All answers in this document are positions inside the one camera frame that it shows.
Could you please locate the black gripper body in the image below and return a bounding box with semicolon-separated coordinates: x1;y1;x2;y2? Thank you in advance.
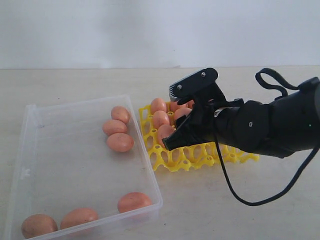
174;97;245;147

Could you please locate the brown egg second row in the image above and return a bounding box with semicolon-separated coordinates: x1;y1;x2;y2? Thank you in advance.
173;107;192;121

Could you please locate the brown egg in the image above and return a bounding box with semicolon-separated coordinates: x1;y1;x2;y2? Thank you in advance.
60;207;99;230
117;192;152;213
110;105;131;124
156;124;175;148
169;101;188;113
106;132;134;153
150;97;167;115
102;119;128;136
152;110;170;129
187;100;195;109
21;214;58;239

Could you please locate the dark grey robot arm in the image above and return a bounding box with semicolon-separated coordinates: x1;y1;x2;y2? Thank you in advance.
162;84;320;158

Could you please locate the yellow plastic egg tray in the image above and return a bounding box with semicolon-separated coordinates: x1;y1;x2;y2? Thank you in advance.
138;105;260;172

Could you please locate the clear plastic box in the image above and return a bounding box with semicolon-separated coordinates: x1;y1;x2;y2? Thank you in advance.
3;95;163;240

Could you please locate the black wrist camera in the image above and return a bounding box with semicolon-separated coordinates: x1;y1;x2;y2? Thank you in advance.
169;67;226;105

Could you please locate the black cable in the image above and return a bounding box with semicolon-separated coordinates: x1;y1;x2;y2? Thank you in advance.
212;67;320;207

